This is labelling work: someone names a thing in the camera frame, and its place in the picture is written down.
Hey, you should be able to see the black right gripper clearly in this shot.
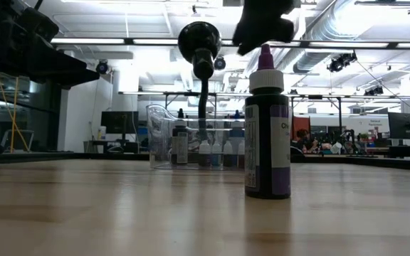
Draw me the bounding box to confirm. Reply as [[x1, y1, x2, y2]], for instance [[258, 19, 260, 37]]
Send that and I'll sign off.
[[232, 0, 296, 56]]

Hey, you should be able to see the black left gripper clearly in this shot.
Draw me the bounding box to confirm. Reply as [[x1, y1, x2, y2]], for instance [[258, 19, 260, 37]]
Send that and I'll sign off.
[[16, 6, 100, 87]]

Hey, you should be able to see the blue large food coloring bottle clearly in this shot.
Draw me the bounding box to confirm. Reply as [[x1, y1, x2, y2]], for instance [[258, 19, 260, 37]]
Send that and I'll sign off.
[[230, 110, 246, 142]]

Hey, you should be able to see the purple large food coloring bottle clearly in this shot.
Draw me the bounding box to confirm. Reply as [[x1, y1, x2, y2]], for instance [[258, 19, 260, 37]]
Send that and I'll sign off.
[[243, 43, 292, 200]]

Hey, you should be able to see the black ceiling track bar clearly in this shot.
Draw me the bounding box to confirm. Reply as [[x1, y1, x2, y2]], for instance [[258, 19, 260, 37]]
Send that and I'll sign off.
[[50, 37, 410, 50]]

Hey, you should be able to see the black track light cluster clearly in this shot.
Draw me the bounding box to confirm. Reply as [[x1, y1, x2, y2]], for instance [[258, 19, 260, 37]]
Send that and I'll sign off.
[[326, 51, 358, 73], [363, 85, 386, 97]]

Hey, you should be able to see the black gooseneck desk lamp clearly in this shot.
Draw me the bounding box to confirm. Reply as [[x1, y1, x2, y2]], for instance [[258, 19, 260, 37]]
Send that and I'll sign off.
[[177, 21, 223, 161]]

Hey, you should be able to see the orange panel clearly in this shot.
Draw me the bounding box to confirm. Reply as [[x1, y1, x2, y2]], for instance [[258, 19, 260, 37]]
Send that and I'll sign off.
[[291, 115, 311, 142]]

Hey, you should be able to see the clear plastic bin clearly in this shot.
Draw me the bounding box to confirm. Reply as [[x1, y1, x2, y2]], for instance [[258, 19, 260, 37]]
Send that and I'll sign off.
[[146, 104, 246, 171]]

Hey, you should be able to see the person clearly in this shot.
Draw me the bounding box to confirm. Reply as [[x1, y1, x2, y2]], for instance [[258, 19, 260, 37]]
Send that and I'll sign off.
[[295, 128, 322, 154]]

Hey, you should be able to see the thin yellow cord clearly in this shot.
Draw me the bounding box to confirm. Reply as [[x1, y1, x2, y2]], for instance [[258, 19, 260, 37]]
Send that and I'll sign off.
[[0, 70, 28, 154]]

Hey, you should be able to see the black background desk frame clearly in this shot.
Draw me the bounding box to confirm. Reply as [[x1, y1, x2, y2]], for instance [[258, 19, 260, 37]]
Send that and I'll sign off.
[[287, 92, 344, 143]]

